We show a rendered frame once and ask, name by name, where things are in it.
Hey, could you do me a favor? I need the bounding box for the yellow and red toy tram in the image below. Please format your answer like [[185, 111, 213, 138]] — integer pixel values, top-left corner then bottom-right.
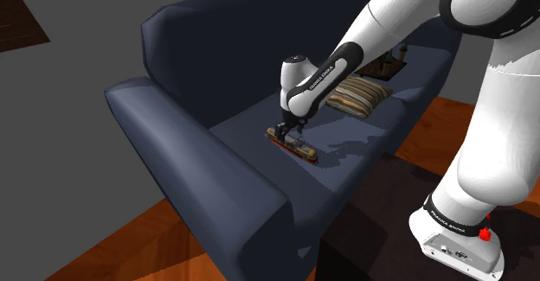
[[266, 126, 320, 166]]

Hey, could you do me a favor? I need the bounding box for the brown striped cushion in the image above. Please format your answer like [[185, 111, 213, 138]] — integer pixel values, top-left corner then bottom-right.
[[325, 75, 395, 120]]

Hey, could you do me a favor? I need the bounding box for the dark blue sofa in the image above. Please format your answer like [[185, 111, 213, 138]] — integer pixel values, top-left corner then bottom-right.
[[104, 0, 463, 281]]

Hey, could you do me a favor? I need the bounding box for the dark brown flat box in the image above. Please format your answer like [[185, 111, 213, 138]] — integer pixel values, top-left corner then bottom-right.
[[357, 48, 409, 81]]

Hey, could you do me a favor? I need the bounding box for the dark robot stand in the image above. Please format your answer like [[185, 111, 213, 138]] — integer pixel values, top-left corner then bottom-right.
[[313, 151, 540, 281]]

